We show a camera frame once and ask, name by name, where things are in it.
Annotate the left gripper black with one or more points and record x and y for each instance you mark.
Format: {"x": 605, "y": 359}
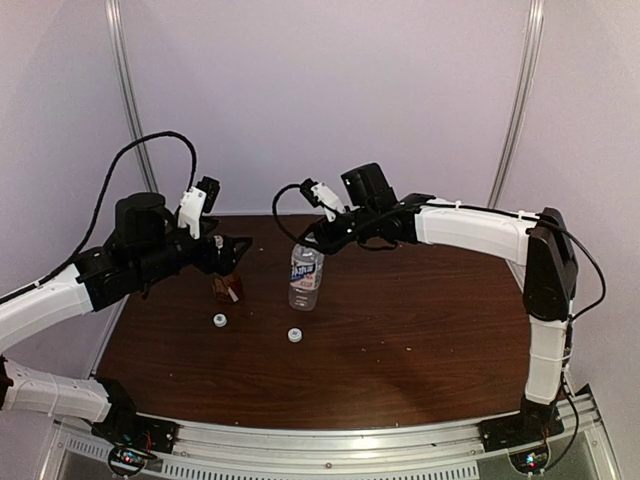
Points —
{"x": 225, "y": 260}

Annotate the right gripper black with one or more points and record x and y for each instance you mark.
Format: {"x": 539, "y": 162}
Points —
{"x": 329, "y": 241}

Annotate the clear water bottle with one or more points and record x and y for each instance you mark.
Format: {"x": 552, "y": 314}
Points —
{"x": 306, "y": 270}

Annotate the white water bottle cap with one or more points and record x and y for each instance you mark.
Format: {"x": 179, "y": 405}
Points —
{"x": 295, "y": 335}

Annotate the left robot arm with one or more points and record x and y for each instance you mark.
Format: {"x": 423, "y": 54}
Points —
{"x": 148, "y": 245}

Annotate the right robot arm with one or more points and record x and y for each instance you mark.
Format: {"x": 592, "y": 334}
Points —
{"x": 538, "y": 243}

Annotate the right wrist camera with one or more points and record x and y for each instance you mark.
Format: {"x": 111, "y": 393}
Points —
{"x": 318, "y": 194}

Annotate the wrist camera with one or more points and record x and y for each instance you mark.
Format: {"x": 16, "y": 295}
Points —
{"x": 318, "y": 194}
{"x": 194, "y": 203}

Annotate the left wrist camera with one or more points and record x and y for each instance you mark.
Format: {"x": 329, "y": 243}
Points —
{"x": 194, "y": 203}

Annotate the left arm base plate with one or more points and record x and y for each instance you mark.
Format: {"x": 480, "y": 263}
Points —
{"x": 135, "y": 443}

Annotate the front aluminium rail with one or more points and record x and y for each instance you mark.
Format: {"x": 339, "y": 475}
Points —
{"x": 451, "y": 450}

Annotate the left aluminium corner post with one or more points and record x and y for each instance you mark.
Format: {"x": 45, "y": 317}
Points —
{"x": 118, "y": 44}

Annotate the aluminium corner post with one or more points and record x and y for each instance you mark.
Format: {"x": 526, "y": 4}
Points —
{"x": 533, "y": 34}
{"x": 118, "y": 44}

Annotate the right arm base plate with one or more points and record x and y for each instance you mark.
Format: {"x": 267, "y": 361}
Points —
{"x": 525, "y": 440}

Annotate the right aluminium corner post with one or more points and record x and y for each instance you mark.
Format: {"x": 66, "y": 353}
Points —
{"x": 533, "y": 34}

